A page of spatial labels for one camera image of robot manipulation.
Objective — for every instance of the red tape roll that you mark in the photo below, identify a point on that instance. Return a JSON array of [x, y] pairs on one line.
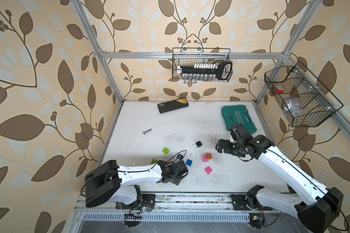
[[279, 89]]

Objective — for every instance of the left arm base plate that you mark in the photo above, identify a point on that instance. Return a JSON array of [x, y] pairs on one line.
[[144, 202]]

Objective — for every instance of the orange lego brick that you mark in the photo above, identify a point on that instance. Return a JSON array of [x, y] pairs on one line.
[[209, 156]]

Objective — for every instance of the clear plastic bag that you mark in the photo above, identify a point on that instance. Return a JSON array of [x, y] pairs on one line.
[[293, 106]]

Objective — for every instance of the black lego brick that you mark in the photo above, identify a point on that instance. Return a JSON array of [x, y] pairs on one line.
[[198, 144]]

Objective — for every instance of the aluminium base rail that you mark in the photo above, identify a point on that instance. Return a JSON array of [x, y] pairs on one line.
[[176, 202]]

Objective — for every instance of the black wire basket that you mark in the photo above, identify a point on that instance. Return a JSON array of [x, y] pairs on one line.
[[190, 56], [318, 101]]

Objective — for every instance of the green lego brick lower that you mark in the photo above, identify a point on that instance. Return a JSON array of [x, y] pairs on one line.
[[154, 161]]

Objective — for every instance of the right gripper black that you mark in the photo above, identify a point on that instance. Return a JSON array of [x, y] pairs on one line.
[[225, 148]]

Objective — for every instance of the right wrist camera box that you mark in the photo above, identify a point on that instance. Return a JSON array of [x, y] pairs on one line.
[[238, 133]]

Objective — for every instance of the green lego brick upper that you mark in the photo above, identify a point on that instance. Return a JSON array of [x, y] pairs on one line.
[[165, 150]]

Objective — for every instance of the green lego brick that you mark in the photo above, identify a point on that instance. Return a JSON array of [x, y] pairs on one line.
[[154, 161], [165, 150]]

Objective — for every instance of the green plastic tool case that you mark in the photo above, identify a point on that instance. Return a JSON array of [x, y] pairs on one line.
[[238, 114]]

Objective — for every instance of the pink lego brick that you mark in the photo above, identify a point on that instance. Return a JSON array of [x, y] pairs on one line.
[[205, 159], [208, 170]]

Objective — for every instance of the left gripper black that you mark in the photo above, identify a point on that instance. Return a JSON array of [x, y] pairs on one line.
[[177, 182]]

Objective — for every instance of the black yellow tool case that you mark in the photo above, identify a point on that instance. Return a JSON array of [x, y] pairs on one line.
[[172, 105]]

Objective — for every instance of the dark blue lego brick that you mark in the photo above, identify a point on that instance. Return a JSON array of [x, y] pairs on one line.
[[189, 162]]

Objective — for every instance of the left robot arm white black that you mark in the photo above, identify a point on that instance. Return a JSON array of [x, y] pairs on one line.
[[120, 184]]

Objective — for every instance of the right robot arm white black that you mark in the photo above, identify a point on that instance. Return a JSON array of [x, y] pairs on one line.
[[315, 205]]

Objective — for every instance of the black wire basket right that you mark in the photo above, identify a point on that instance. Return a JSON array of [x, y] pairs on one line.
[[318, 101]]

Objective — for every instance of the black socket tool set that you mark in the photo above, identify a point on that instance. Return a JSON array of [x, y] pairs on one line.
[[221, 71]]

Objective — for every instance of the black wire basket centre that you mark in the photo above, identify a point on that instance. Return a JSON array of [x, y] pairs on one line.
[[190, 56]]

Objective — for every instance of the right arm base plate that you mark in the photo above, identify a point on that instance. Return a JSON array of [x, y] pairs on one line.
[[244, 202]]

